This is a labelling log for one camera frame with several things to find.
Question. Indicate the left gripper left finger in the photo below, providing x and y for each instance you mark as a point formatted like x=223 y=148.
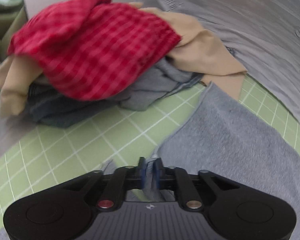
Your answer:
x=126 y=177

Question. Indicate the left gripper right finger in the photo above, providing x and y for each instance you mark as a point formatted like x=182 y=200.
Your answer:
x=171 y=178

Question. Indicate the green grid cutting mat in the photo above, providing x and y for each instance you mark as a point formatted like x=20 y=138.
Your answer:
x=48 y=156

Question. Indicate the grey blue garment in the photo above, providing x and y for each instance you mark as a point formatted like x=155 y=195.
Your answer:
x=159 y=81

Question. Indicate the dark teal garment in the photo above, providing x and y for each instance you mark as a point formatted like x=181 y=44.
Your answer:
x=47 y=106

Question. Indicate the beige garment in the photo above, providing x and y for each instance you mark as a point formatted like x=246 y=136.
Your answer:
x=199 y=51

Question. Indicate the red checkered garment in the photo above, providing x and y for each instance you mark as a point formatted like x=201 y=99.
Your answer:
x=93 y=49

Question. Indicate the grey carrot print bedsheet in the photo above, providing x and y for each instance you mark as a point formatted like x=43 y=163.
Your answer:
x=265 y=35

